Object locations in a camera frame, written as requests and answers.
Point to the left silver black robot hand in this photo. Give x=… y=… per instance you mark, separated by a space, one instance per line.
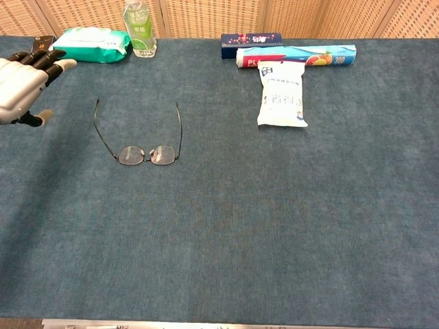
x=17 y=85

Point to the black wire-frame eyeglasses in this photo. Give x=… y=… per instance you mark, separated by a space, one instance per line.
x=132 y=155

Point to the small black carton box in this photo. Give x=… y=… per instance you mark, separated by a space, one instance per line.
x=43 y=44

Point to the green wet wipes pack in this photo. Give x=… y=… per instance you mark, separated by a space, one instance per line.
x=89 y=46

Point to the clear bottle green label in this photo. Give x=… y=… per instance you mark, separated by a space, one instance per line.
x=139 y=31

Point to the woven wicker folding screen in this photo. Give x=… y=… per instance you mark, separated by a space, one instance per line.
x=212 y=17

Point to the long dark blue box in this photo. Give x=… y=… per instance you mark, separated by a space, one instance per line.
x=240 y=39

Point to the white plastic bag pack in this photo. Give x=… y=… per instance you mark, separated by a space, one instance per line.
x=281 y=99

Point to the blue plastic wrap box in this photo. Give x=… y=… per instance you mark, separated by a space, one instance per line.
x=291 y=55

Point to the silver aluminium table rail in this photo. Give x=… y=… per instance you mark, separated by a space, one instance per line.
x=240 y=323

